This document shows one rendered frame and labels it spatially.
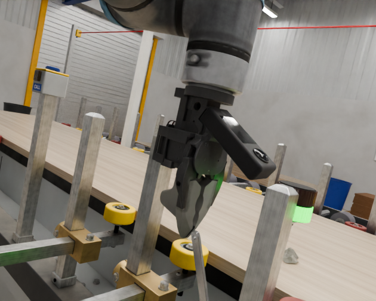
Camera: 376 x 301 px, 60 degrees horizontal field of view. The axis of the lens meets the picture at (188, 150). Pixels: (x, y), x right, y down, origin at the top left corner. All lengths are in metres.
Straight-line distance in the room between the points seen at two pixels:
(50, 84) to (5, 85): 7.41
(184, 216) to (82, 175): 0.41
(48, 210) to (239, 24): 1.16
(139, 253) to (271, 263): 0.27
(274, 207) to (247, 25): 0.24
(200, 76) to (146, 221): 0.32
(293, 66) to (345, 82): 1.40
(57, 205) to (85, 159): 0.59
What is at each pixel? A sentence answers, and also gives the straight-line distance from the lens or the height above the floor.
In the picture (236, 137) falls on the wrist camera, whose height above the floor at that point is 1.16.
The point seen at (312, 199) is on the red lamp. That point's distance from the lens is 0.51.
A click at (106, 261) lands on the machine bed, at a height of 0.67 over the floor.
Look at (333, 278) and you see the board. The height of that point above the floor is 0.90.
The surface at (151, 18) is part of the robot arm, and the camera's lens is 0.47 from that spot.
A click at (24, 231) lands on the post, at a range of 1.11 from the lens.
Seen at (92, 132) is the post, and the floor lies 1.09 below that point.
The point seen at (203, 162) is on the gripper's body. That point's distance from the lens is 0.43.
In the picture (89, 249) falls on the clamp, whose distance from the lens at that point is 0.81.
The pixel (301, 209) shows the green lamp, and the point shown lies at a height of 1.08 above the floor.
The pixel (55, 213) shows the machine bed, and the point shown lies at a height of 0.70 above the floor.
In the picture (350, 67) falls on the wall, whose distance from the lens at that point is 8.39.
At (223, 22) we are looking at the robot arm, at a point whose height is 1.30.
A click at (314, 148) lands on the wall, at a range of 8.27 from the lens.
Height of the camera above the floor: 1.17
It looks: 5 degrees down
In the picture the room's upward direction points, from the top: 13 degrees clockwise
